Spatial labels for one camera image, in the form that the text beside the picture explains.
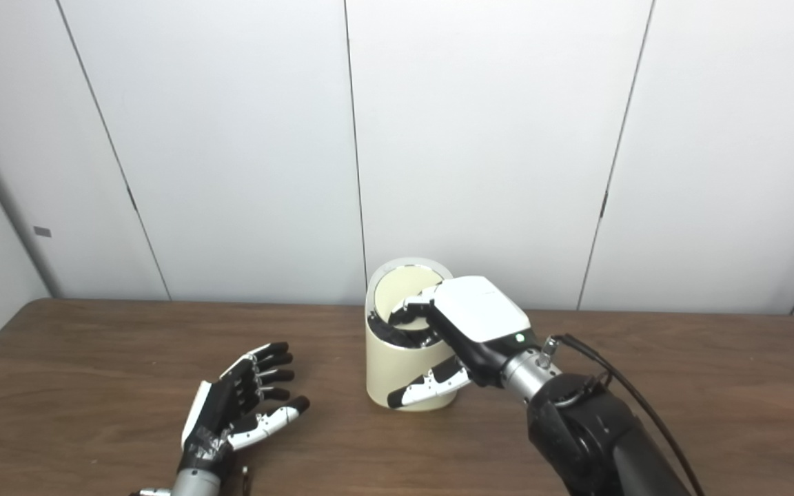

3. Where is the cream round bin lid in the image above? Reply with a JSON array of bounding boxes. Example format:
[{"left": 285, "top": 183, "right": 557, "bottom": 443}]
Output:
[{"left": 376, "top": 265, "right": 446, "bottom": 323}]

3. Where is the cream-colored bin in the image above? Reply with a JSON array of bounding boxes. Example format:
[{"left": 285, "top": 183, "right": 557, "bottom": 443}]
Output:
[{"left": 365, "top": 258, "right": 470, "bottom": 413}]

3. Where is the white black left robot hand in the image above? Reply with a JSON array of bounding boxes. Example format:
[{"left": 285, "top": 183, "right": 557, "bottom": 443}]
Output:
[{"left": 181, "top": 341, "right": 311, "bottom": 473}]

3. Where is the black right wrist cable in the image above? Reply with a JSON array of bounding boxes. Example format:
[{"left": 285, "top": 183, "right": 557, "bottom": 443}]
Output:
[{"left": 552, "top": 333, "right": 704, "bottom": 496}]

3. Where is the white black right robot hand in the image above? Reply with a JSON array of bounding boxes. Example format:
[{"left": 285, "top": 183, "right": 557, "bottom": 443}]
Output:
[{"left": 387, "top": 276, "right": 532, "bottom": 411}]

